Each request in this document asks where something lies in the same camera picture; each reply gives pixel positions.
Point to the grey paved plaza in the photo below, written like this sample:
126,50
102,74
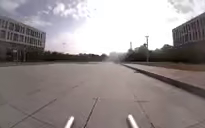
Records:
90,83

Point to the tall thin pole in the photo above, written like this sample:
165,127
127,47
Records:
130,46

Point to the street lamp pole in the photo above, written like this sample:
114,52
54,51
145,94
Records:
147,50

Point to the row of trees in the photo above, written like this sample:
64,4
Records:
156,53

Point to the robot's own part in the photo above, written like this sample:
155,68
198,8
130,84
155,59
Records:
69,122
132,121

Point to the raised grey pavement with kerb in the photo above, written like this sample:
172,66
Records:
190,78

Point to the pale building with window rows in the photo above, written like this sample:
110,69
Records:
13,36

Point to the dark building with window grid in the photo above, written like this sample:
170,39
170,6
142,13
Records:
196,31

